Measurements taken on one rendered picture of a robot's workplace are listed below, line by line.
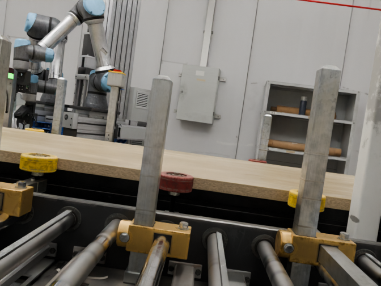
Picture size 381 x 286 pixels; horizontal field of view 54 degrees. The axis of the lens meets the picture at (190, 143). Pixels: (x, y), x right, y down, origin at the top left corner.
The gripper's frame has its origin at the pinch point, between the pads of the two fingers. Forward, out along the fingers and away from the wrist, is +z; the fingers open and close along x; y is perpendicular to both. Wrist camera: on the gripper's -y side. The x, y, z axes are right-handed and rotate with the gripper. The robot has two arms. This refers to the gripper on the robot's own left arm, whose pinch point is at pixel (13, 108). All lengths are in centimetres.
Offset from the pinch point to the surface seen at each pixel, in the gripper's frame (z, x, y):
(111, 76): -20, -32, 45
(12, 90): -8.8, -12.8, 0.8
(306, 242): 15, -157, 70
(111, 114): -2, -31, 47
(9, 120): 5.6, -13.1, 0.2
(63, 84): -13.9, -22.2, 23.7
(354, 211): 11, -149, 87
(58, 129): 7.4, -22.4, 22.9
